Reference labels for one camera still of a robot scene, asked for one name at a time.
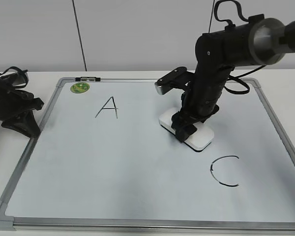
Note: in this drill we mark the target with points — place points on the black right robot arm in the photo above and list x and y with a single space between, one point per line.
261 42

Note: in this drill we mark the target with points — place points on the green round magnet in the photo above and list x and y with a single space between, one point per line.
79 88

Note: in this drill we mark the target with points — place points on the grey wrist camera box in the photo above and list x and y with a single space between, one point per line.
176 79

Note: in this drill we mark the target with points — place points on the black hanging clip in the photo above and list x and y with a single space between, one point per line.
91 79

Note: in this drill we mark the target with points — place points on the white board eraser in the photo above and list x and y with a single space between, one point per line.
198 141

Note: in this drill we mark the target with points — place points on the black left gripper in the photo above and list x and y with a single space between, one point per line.
13 99

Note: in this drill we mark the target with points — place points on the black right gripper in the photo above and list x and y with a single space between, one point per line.
200 100

